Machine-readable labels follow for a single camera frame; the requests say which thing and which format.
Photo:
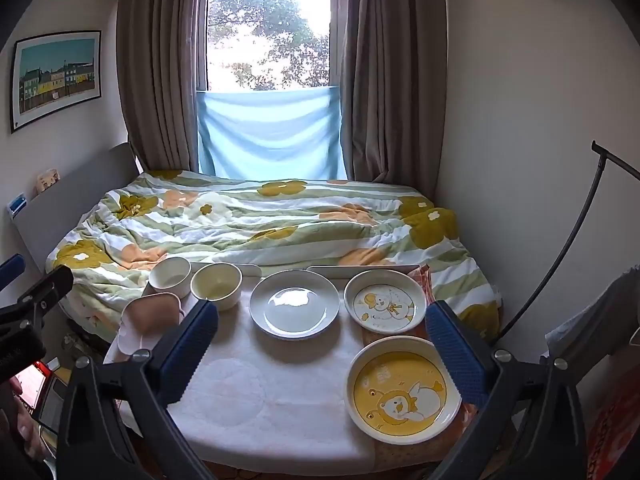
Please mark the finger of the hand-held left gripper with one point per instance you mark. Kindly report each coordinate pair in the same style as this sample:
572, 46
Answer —
45, 285
11, 266

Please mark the person's left hand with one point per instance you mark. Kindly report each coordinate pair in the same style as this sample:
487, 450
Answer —
25, 427

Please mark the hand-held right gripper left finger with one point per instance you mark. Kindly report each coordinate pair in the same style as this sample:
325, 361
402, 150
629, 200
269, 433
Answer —
190, 352

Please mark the white duck print plate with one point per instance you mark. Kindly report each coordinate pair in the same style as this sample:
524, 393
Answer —
385, 305

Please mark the grey clothing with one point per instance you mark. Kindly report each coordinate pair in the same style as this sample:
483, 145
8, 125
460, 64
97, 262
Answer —
600, 320

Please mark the light blue cloth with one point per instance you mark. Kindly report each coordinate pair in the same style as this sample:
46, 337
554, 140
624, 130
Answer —
270, 130

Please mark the grey bed headboard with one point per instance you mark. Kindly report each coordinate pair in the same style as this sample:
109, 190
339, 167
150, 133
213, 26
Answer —
75, 200

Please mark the orange floral cloth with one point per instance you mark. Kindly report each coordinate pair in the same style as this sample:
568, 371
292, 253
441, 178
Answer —
424, 280

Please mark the floral striped blanket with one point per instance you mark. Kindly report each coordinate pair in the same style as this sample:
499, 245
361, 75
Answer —
280, 225

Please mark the red cardboard box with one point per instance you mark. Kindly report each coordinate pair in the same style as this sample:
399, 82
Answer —
615, 430

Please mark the grey-brown curtain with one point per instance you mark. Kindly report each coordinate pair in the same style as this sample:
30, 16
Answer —
160, 85
395, 85

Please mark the white floral tablecloth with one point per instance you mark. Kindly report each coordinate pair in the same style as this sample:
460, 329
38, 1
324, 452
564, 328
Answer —
270, 390

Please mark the yellow duck print plate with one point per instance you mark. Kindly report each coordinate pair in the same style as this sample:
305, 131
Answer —
405, 395

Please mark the plain white plate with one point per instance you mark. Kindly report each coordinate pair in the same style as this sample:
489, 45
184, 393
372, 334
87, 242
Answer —
294, 307

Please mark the cream round bowl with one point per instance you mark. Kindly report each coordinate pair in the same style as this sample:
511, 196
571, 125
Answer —
215, 285

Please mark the pink square bowl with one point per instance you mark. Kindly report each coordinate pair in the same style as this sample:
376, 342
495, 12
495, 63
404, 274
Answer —
150, 317

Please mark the window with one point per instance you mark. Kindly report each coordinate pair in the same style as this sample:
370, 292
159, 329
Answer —
270, 25

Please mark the white rectangular tray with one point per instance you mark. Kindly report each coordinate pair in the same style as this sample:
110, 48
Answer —
122, 352

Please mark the framed wall poster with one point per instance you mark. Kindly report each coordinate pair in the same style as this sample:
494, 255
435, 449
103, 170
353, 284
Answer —
55, 80

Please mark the small red box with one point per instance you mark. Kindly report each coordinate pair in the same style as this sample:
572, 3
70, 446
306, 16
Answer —
35, 377

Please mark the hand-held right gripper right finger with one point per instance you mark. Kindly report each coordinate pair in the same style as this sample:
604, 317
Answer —
457, 355

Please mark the small blue white pack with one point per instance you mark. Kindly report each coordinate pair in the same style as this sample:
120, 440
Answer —
17, 205

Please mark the white round bowl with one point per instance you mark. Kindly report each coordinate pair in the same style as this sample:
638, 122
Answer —
170, 275

